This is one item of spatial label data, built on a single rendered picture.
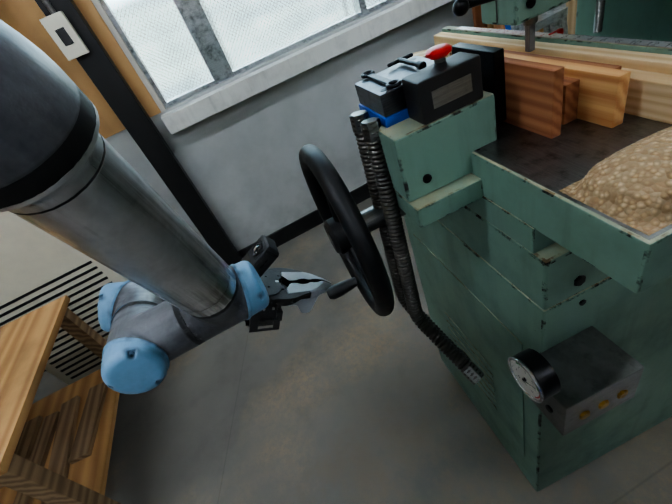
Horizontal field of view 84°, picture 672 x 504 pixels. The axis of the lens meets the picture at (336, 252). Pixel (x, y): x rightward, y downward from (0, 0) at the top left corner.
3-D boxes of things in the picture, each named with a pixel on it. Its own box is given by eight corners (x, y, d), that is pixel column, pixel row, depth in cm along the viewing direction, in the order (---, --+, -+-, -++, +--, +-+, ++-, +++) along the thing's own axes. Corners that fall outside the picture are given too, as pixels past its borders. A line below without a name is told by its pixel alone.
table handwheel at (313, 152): (273, 124, 59) (335, 219, 38) (384, 73, 61) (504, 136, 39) (328, 248, 79) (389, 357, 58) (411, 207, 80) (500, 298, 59)
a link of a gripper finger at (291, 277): (322, 294, 73) (276, 297, 70) (327, 269, 70) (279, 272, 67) (327, 304, 71) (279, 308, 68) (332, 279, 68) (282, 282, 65)
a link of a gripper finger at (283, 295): (305, 288, 67) (257, 291, 64) (306, 280, 66) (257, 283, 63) (312, 304, 64) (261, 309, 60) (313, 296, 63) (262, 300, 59)
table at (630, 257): (329, 142, 79) (320, 115, 76) (454, 83, 81) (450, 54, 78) (545, 348, 32) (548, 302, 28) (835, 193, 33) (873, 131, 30)
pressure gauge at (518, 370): (508, 380, 53) (505, 348, 48) (530, 368, 54) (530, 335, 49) (540, 419, 48) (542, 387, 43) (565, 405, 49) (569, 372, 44)
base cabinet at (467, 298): (438, 358, 127) (391, 184, 84) (582, 282, 131) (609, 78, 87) (536, 495, 91) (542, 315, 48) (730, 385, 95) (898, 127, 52)
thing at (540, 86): (455, 104, 59) (448, 52, 54) (462, 100, 59) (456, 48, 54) (551, 139, 43) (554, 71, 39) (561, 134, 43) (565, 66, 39)
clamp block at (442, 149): (367, 166, 60) (350, 112, 54) (440, 130, 60) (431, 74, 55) (410, 205, 48) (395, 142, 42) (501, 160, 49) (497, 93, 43)
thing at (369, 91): (360, 112, 53) (348, 72, 50) (427, 80, 54) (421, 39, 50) (402, 137, 43) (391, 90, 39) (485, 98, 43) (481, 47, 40)
